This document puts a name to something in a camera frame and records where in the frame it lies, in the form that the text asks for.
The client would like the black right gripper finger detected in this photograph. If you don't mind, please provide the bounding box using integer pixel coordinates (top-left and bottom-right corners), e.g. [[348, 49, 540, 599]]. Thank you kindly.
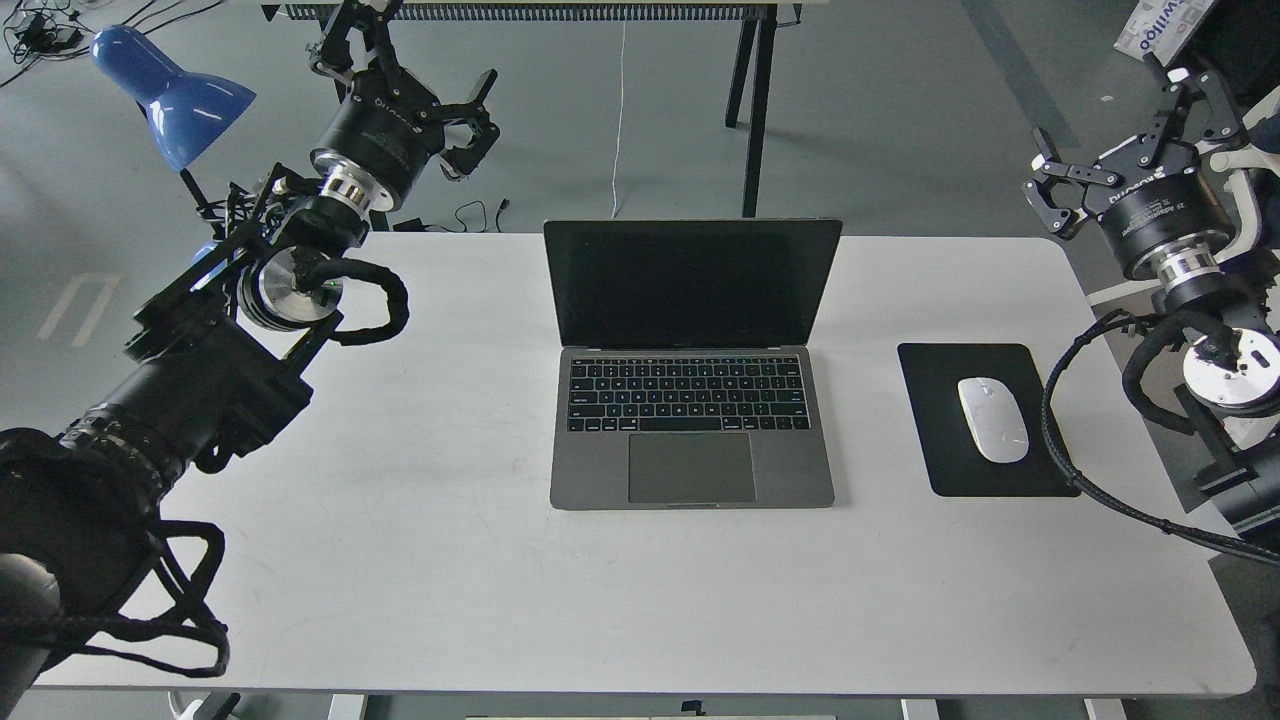
[[1021, 127, 1123, 241], [1143, 53, 1247, 151]]

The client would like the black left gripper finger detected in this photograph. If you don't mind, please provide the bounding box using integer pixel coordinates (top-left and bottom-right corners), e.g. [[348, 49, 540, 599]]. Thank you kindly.
[[420, 68, 500, 182], [308, 0, 403, 99]]

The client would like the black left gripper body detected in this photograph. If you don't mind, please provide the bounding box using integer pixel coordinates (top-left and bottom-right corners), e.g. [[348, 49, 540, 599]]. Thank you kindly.
[[310, 68, 443, 211]]

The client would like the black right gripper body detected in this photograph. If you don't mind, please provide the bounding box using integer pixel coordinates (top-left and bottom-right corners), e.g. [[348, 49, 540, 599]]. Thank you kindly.
[[1097, 140, 1235, 281]]

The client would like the grey laptop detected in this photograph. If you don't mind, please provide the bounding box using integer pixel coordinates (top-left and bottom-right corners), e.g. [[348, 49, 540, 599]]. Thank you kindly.
[[543, 218, 844, 511]]

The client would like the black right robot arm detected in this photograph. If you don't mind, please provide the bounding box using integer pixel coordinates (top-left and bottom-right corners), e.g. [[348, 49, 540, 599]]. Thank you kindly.
[[1023, 53, 1279, 565]]

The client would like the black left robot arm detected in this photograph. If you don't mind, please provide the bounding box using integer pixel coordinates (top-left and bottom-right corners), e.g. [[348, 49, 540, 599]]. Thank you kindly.
[[3, 1, 500, 716]]

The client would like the white office chair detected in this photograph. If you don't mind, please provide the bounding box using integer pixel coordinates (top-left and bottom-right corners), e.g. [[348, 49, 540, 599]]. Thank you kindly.
[[1085, 85, 1280, 451]]

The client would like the white cardboard box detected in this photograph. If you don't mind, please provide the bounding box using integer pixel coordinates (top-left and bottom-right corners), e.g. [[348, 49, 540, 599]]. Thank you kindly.
[[1114, 1, 1219, 65]]

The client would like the blue desk lamp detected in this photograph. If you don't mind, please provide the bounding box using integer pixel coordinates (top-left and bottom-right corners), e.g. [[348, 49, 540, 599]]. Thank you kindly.
[[90, 24, 257, 263]]

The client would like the white computer mouse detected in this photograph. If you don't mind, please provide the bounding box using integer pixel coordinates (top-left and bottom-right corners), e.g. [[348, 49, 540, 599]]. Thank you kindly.
[[956, 375, 1030, 464]]

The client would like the black mouse pad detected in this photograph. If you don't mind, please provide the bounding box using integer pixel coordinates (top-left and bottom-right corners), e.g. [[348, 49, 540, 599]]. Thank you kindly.
[[897, 342, 1080, 498]]

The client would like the black cable on floor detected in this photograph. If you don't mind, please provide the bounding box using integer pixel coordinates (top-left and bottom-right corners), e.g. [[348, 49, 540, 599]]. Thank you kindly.
[[396, 199, 511, 234]]

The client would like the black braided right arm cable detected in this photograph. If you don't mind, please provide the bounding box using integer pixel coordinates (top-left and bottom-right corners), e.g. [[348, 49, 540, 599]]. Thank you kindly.
[[1041, 310, 1280, 571]]

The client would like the white hanging cable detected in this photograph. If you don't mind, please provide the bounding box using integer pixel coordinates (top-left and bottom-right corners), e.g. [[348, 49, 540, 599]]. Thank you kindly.
[[611, 20, 628, 222]]

